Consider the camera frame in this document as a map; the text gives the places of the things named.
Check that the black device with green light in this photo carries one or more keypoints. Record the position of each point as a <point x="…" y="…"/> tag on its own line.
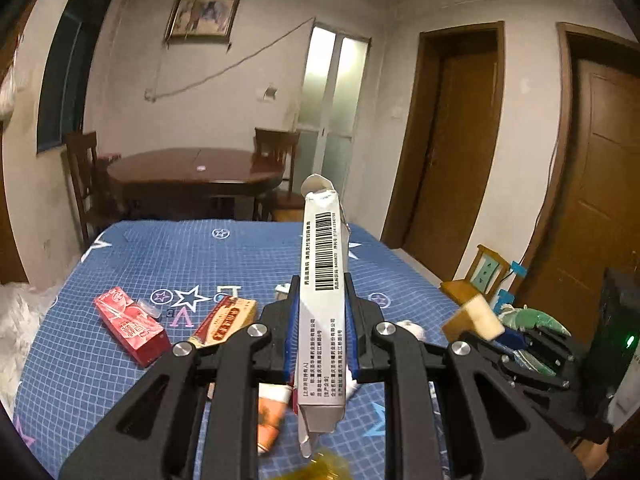
<point x="615" y="320"/>

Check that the white fluffy blanket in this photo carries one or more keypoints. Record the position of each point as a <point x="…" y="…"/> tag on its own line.
<point x="20" y="325"/>

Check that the white face mask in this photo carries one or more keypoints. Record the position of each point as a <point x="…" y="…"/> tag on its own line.
<point x="412" y="331"/>

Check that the green-lined trash bin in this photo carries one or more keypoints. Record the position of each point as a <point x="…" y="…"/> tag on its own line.
<point x="535" y="317"/>

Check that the small wooden chair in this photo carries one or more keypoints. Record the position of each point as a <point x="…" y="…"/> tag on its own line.
<point x="480" y="270"/>

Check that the long white carton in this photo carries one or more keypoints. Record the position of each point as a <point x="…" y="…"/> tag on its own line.
<point x="322" y="310"/>

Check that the framed wall picture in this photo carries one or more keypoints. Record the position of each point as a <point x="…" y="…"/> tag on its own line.
<point x="202" y="15"/>

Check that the dark window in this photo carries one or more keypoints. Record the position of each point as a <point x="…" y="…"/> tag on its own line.
<point x="70" y="65"/>

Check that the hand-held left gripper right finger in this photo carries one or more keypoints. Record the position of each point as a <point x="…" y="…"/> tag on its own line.
<point x="352" y="345"/>

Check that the round dark wooden table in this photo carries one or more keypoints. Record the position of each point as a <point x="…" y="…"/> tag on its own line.
<point x="195" y="175"/>

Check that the frosted glass door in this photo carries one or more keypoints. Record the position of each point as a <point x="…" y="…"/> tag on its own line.
<point x="332" y="110"/>

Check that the yellow plastic wrapper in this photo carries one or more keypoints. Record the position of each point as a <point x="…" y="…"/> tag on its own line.
<point x="320" y="467"/>

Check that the clear plastic lid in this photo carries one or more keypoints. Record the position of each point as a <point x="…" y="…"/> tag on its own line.
<point x="147" y="309"/>

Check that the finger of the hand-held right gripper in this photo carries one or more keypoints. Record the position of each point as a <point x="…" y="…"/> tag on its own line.
<point x="514" y="337"/>
<point x="482" y="346"/>

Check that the orange striped carton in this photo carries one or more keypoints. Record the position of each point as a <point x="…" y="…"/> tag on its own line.
<point x="272" y="415"/>

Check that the blue star-print tablecloth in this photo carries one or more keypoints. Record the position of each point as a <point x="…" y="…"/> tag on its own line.
<point x="125" y="260"/>

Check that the dark wooden chair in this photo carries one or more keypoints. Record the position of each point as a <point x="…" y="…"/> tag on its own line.
<point x="272" y="155"/>
<point x="82" y="180"/>

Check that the yellow sponge block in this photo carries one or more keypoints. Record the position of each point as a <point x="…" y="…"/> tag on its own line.
<point x="475" y="317"/>

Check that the brown and beige box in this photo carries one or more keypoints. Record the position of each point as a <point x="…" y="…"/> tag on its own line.
<point x="225" y="320"/>

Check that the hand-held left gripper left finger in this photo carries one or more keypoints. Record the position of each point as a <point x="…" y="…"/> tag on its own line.
<point x="291" y="350"/>

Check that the hanging white plastic bag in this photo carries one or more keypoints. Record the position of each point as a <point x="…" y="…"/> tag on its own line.
<point x="12" y="95"/>

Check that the brown wooden door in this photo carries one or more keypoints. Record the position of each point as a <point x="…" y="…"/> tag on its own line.
<point x="595" y="170"/>
<point x="450" y="145"/>

